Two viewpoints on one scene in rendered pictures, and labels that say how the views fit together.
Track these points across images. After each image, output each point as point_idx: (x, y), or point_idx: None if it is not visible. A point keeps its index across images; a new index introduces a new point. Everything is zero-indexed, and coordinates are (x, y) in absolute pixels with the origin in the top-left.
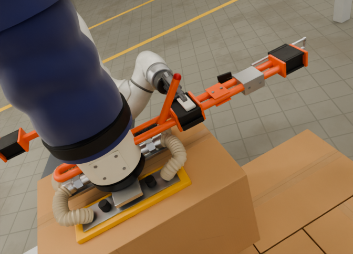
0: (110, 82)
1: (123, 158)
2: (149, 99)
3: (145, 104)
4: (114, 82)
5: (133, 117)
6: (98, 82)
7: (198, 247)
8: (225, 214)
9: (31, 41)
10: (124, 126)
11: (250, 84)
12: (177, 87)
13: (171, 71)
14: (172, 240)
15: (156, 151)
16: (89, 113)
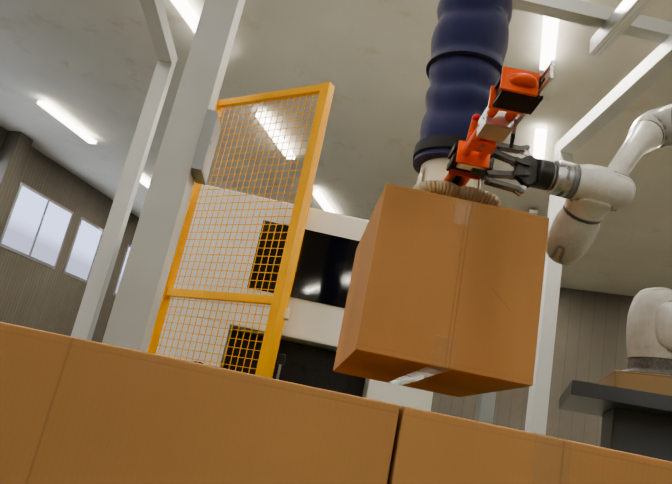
0: (456, 116)
1: (421, 176)
2: (566, 226)
3: (559, 229)
4: (465, 122)
5: (548, 248)
6: (445, 109)
7: (359, 285)
8: (371, 241)
9: (431, 73)
10: (431, 144)
11: (480, 120)
12: (470, 128)
13: (559, 165)
14: (364, 249)
15: None
16: (424, 123)
